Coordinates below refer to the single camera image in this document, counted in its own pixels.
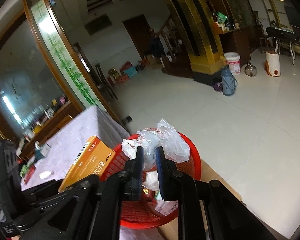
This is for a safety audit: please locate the orange medicine box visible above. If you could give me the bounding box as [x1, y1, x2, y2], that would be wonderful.
[58, 136, 116, 192]

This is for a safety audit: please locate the clear plastic bag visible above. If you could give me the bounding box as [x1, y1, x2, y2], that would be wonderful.
[121, 119, 190, 171]

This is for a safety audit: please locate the green cloth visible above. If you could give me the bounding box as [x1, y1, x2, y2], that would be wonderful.
[20, 165, 29, 178]

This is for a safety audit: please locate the red flat packet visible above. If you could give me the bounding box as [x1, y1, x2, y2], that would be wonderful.
[24, 165, 36, 184]

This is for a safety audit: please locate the red plastic mesh basket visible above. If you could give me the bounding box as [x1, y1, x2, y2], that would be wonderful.
[101, 133, 202, 230]

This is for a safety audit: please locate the teal tissue box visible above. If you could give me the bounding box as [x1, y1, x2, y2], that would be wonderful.
[34, 141, 51, 160]

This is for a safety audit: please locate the wooden counter cabinet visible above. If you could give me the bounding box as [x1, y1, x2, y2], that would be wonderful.
[19, 101, 82, 160]

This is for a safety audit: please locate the blue thermos jug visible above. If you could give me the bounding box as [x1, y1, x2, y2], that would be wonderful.
[221, 66, 237, 96]

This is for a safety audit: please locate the metal kettle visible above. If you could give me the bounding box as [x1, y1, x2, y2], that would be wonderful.
[244, 62, 257, 77]

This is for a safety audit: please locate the white plastic bucket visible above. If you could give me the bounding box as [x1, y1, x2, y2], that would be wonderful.
[224, 52, 241, 75]

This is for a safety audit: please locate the white orange stool bin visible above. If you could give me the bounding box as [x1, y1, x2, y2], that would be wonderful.
[264, 50, 281, 77]

